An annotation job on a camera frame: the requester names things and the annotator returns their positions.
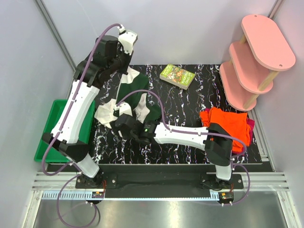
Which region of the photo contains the pink three-tier shelf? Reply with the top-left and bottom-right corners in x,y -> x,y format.
219,14 -> 296,112

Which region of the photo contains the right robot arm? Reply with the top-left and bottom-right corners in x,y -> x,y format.
110,114 -> 233,189

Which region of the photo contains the white and green t-shirt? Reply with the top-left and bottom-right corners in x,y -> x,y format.
95,67 -> 162,128

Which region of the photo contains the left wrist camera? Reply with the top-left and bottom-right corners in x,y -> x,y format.
118,25 -> 138,56

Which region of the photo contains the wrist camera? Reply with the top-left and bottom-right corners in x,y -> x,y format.
118,25 -> 138,56
113,102 -> 133,117

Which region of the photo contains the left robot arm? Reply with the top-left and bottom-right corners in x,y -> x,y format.
42,31 -> 138,188

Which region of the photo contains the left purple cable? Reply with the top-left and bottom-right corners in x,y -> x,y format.
41,23 -> 124,228

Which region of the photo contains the green paperback book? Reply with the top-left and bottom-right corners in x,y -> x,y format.
160,64 -> 195,90

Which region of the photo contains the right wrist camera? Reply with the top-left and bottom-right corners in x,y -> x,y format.
113,102 -> 133,117

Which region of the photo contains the magenta folded t-shirt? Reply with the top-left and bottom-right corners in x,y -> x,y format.
204,108 -> 256,156

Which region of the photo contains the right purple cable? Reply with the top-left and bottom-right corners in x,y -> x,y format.
115,89 -> 251,206

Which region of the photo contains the green plastic tray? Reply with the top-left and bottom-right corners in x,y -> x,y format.
34,99 -> 95,163

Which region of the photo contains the purple cable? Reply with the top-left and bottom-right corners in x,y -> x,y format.
115,89 -> 251,206
41,23 -> 124,228

